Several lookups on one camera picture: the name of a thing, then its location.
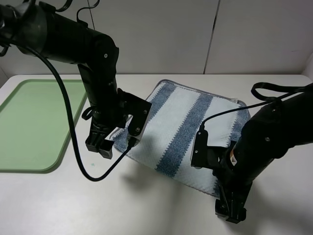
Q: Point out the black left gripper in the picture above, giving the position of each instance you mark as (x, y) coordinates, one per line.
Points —
(101, 126)

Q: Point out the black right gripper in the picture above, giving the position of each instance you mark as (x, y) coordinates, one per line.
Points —
(234, 187)

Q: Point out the blue white striped towel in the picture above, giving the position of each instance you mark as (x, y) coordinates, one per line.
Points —
(175, 116)

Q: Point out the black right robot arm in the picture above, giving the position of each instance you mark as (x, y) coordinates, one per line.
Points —
(285, 122)

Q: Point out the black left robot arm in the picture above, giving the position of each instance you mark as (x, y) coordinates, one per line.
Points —
(40, 26)

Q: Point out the green plastic tray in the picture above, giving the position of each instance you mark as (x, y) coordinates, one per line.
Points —
(34, 131)

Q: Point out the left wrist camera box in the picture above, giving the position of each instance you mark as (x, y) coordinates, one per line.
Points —
(139, 109)

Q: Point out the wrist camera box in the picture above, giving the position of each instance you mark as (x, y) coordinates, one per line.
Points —
(139, 109)
(204, 156)

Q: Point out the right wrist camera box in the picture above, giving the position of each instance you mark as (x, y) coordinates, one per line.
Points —
(204, 156)

